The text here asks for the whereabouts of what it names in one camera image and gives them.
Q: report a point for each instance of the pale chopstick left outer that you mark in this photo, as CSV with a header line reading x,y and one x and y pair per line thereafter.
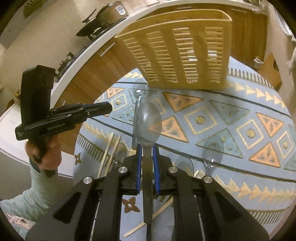
x,y
111,136

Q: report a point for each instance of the black rice cooker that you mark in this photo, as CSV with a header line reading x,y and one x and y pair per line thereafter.
x,y
112,13

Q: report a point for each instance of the clear spoon middle right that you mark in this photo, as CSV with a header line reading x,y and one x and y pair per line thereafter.
x,y
185,164

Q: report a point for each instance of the clear spoon near chopsticks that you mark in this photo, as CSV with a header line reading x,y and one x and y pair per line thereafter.
x,y
120,154

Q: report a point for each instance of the beige slatted utensil basket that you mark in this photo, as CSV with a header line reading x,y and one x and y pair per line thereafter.
x,y
186,49

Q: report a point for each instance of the grey hanging towel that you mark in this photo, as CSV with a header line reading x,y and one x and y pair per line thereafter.
x,y
291,63

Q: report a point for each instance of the person's left hand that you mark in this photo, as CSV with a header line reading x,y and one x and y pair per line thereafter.
x,y
48,159

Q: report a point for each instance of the pale chopstick left inner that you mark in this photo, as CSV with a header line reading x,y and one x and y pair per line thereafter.
x,y
112,156

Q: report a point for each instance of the small brown stool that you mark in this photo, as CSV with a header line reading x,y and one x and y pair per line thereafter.
x,y
269,70

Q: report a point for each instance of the blue patterned rug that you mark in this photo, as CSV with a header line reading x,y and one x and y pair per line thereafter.
x,y
258,134

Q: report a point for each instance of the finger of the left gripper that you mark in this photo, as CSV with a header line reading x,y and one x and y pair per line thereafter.
x,y
94,109
59,120

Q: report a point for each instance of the clear spoon far left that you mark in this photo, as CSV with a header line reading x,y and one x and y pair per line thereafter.
x,y
138,93

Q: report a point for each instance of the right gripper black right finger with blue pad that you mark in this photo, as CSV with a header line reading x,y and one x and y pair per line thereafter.
x,y
203,209

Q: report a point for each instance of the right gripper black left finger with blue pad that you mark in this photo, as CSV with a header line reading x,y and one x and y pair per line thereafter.
x,y
92,209

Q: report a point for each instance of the pale chopstick under gripper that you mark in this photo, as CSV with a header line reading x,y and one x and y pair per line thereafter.
x,y
169,202

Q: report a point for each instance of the clear spoon black handle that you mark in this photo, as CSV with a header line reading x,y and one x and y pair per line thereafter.
x,y
147,125

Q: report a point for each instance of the light green sleeve forearm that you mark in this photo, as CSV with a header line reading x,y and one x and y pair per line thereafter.
x,y
26,209

